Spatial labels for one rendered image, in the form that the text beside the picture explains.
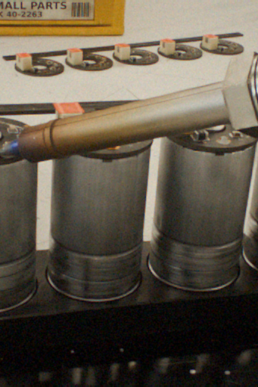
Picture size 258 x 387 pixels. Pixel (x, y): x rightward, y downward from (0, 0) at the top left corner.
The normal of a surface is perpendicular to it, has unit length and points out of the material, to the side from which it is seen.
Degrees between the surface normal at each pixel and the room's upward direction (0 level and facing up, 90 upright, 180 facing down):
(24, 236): 90
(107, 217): 90
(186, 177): 90
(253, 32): 0
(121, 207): 90
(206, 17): 0
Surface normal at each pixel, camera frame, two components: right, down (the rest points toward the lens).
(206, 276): 0.22, 0.46
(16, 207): 0.68, 0.38
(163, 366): 0.07, -0.88
